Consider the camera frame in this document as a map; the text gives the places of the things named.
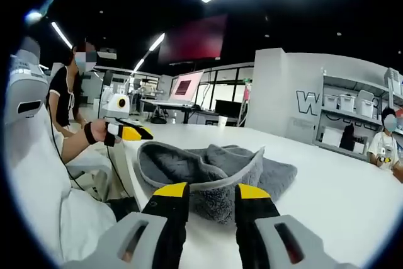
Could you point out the grey towel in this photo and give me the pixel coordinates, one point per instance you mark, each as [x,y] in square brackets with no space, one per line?
[176,162]

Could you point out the white flat carton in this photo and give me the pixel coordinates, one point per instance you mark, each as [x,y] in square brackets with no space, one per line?
[332,136]

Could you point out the person's left hand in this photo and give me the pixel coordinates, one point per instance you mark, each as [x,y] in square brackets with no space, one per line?
[99,132]

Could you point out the small black bag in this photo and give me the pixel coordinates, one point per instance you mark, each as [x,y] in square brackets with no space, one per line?
[158,120]

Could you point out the black wristband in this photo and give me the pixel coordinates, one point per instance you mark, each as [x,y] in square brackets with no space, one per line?
[89,133]

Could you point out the white height-adjustable desk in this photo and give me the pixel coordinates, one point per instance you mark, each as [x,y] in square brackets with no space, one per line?
[186,114]

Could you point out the grey ceiling-mounted box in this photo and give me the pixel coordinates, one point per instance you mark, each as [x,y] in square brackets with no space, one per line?
[106,54]

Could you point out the white chair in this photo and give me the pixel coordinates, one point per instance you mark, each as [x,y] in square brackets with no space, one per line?
[91,184]

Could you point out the laptop with pink screen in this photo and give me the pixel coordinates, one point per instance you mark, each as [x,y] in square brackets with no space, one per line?
[187,86]

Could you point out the grey chest device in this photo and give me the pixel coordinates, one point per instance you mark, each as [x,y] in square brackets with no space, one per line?
[25,86]

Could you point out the white paper cup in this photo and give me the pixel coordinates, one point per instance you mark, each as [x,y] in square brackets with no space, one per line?
[222,122]

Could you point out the black monitor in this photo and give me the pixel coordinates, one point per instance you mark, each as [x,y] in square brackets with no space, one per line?
[229,107]

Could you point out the operator arm white sleeve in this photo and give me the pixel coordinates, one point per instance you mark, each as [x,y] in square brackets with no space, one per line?
[37,187]

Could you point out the pink hanging cloth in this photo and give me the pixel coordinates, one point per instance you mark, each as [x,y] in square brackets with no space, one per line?
[247,93]

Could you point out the black backpack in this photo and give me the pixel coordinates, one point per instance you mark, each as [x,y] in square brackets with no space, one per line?
[347,138]

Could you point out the tall white storage box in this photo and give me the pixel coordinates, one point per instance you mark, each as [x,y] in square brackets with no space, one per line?
[365,104]

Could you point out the metal shelf rack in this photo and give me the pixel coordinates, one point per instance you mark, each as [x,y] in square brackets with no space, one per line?
[352,83]

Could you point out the white storage box stack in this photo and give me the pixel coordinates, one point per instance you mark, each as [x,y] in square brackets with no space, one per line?
[393,78]

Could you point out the red wall screen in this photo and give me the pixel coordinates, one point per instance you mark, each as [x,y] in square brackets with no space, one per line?
[192,39]

